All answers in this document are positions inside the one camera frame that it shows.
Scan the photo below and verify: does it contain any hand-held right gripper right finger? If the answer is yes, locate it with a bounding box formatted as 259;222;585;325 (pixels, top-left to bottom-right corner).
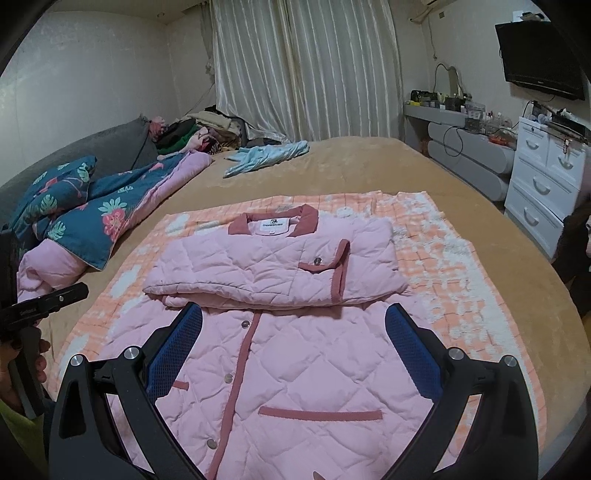
383;302;541;480

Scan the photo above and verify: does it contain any grey dressing table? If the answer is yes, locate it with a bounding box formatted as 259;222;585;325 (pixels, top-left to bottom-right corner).
404;102;518;201

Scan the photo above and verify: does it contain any dark cloth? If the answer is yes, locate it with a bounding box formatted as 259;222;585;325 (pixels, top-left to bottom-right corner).
551;198;591;296

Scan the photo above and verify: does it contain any tan bed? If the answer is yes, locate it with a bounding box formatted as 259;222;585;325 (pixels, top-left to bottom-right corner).
0;136;587;416

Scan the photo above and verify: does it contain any white drawer chest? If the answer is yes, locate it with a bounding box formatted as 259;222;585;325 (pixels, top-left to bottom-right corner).
504;116;591;259

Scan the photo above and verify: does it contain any dressing table mirror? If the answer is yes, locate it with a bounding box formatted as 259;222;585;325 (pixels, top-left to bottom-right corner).
433;62;465;100

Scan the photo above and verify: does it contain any orange checked blanket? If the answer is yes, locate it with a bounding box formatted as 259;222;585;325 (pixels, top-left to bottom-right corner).
46;191;548;462

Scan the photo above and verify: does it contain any light blue garment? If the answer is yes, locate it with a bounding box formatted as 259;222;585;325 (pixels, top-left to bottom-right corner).
223;140;311;179

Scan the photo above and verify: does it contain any pile of clothes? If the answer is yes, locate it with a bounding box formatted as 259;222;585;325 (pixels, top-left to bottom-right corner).
150;105;289;158

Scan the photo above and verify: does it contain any white striped curtain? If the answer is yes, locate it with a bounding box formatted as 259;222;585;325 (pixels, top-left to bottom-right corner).
201;0;407;144

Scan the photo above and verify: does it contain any blue floral quilt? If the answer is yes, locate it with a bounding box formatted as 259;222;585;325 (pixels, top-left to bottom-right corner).
9;150;213;333

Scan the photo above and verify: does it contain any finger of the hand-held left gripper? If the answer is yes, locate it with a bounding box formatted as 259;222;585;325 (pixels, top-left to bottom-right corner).
28;282;89;320

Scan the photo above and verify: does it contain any pink quilted jacket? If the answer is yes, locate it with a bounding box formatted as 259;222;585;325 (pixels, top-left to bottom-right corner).
95;203;446;480

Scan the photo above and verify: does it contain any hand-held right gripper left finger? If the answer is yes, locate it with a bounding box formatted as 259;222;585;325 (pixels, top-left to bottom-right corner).
48;302;208;480

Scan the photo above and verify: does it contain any grey headboard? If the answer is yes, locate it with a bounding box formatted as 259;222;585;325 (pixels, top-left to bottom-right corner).
0;115;160;227

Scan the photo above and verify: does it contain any black television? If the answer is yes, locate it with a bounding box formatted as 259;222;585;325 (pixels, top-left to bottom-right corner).
495;21;586;101

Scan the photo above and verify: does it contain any person's left hand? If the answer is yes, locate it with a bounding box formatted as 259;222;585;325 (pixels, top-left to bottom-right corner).
35;338;51;385

